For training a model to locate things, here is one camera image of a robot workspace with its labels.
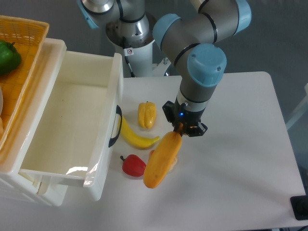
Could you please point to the black device at table edge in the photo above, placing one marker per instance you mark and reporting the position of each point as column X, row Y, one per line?
column 300, row 206

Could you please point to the knotted round bread roll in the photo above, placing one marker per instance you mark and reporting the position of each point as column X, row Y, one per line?
column 173, row 163

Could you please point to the red bell pepper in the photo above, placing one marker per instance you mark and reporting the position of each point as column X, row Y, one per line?
column 133, row 165

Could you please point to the yellow banana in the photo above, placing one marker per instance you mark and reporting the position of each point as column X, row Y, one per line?
column 134, row 139

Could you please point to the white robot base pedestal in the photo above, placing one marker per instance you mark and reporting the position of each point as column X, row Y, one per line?
column 134, row 41

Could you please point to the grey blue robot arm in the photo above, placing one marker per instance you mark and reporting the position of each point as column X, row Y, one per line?
column 188, row 45

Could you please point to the white drawer cabinet frame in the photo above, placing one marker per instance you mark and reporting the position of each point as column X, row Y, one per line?
column 27, row 186

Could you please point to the black drawer handle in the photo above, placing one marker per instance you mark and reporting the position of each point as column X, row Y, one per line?
column 117, row 126

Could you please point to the green bell pepper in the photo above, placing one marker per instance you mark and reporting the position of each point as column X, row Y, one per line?
column 10, row 58

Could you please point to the open white plastic drawer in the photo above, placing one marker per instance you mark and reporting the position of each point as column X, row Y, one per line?
column 70, row 144

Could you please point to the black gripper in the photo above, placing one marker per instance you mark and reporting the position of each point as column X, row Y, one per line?
column 184, row 120

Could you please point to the orange woven basket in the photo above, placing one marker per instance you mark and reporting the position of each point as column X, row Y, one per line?
column 28, row 36

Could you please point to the yellow bell pepper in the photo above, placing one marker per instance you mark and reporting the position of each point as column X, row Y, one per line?
column 147, row 114

